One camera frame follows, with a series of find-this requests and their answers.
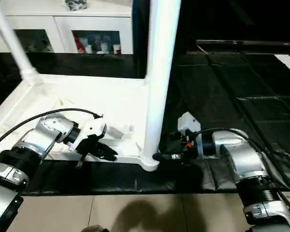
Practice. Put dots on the red bottle in cabinet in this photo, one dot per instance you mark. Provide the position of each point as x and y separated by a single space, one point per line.
79 46

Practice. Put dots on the black metal bar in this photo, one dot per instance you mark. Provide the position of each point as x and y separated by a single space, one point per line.
241 42

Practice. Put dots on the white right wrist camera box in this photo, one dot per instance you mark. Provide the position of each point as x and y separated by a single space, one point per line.
187 123

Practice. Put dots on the white glass-door cabinet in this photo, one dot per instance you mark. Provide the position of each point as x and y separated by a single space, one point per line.
101 21

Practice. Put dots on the white plastic table leg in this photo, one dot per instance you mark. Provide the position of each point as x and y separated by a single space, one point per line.
159 72
9 38
145 75

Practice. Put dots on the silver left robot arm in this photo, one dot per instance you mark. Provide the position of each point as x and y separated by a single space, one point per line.
38 137

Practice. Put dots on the white plastic children's table top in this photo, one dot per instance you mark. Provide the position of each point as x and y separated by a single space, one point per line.
87 96

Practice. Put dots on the dark object on cabinet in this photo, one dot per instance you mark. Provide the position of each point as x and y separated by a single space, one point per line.
76 4

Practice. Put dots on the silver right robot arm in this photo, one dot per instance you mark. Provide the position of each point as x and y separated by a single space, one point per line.
241 159

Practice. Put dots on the black work mat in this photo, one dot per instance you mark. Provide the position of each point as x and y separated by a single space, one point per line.
222 96

